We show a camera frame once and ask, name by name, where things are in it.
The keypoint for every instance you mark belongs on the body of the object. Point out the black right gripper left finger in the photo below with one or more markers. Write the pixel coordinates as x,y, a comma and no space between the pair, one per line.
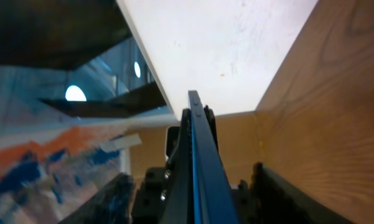
110,205

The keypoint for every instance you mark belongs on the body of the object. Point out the blue Galaxy smartphone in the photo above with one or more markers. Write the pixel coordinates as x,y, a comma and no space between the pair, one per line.
213,201

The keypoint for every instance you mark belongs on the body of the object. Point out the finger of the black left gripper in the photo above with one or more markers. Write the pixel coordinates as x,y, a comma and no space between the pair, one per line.
179,174
211,121

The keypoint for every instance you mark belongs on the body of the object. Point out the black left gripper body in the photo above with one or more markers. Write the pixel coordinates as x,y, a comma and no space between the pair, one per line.
147,203

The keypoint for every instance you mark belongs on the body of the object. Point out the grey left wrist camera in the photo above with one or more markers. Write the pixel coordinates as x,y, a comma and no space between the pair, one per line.
172,135

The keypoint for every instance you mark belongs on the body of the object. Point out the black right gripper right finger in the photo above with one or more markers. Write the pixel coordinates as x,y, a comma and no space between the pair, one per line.
278,201

